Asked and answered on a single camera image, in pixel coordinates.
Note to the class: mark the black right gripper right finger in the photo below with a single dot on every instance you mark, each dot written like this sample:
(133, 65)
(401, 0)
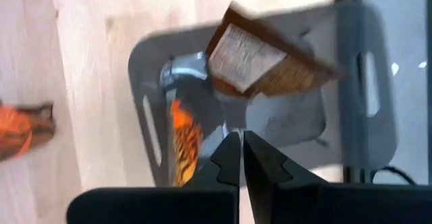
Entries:
(303, 203)

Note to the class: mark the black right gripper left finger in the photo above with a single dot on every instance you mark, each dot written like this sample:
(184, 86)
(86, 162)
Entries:
(202, 203)

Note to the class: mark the white floor scrap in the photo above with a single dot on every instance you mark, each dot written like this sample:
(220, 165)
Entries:
(422, 64)
(395, 69)

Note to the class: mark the dark grey plastic bin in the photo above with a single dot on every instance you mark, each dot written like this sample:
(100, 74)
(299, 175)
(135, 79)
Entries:
(351, 133)

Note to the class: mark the brown orange spice packet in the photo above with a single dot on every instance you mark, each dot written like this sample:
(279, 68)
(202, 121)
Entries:
(243, 58)
(185, 143)
(20, 129)

